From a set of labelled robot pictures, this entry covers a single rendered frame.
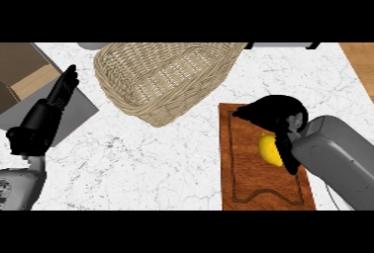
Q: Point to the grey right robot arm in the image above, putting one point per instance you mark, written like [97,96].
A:
[335,158]

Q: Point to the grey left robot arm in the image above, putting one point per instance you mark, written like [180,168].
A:
[19,187]

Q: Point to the tan wicker basket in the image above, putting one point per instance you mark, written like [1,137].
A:
[159,79]

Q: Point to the brown wooden cabinet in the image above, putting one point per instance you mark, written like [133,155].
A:
[22,74]

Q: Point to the flat grey cabinet door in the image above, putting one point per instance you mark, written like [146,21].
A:
[72,112]

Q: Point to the pale wooden board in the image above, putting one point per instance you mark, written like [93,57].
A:
[360,66]

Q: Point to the pale grey appliance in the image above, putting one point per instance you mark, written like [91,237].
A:
[91,45]

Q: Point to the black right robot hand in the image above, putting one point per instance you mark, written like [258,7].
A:
[272,113]

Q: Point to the brown wooden cutting board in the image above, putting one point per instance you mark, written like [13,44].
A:
[248,171]

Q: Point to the grey appliance with black legs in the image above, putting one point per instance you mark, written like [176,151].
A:
[282,45]

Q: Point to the yellow lemon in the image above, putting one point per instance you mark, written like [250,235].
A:
[269,150]

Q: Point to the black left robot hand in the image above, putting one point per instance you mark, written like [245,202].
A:
[43,118]

